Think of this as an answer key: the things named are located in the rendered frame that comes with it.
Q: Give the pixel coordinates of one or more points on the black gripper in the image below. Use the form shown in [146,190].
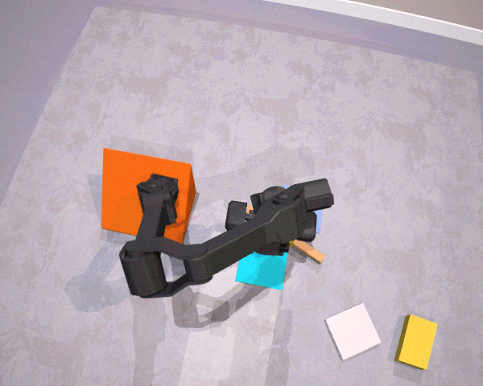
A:
[236,214]

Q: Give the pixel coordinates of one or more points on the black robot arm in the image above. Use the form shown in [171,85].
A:
[281,217]

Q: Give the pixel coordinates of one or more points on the tan wooden bar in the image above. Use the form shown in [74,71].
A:
[305,248]

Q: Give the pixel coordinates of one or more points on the yellow rectangular block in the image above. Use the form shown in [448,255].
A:
[415,342]

